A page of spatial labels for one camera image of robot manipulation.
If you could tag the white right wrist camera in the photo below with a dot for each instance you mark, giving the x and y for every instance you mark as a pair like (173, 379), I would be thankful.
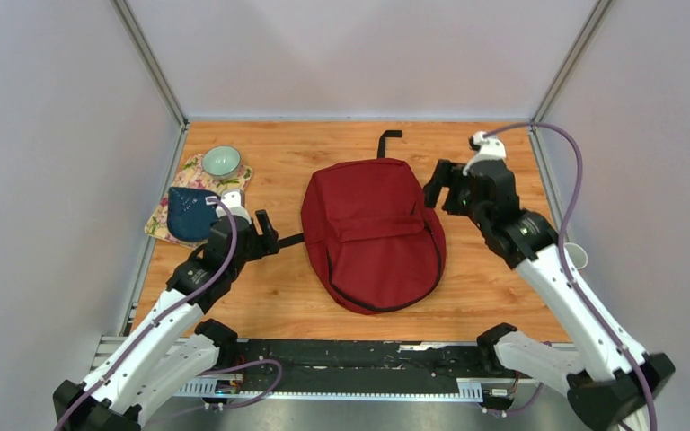
(485, 148)

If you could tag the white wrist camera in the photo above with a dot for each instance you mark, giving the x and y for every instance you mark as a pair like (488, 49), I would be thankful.
(230, 202)
(485, 148)

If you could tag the red backpack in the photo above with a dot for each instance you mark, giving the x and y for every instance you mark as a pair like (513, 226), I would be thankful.
(370, 238)

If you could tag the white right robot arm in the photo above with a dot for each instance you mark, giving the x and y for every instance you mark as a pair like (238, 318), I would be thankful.
(609, 375)

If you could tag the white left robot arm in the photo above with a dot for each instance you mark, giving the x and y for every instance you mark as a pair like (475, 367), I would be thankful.
(174, 344)

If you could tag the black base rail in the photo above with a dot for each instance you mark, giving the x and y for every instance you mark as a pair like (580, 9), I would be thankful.
(366, 367)

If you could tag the orange white mug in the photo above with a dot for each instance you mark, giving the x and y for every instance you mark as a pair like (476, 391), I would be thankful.
(577, 255)

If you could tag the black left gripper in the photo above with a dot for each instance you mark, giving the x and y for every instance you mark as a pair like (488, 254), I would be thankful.
(266, 243)

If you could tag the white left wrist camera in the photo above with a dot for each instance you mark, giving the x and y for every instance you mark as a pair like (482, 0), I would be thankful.
(230, 202)

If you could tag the floral tray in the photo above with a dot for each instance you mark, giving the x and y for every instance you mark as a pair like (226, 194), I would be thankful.
(193, 176)

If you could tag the light green ceramic bowl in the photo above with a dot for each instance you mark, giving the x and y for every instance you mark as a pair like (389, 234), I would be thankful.
(221, 162)

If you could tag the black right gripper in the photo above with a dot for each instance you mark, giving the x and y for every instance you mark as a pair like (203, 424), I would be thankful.
(445, 175)

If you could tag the dark blue leaf plate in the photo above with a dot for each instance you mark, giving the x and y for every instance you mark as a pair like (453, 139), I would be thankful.
(190, 213)

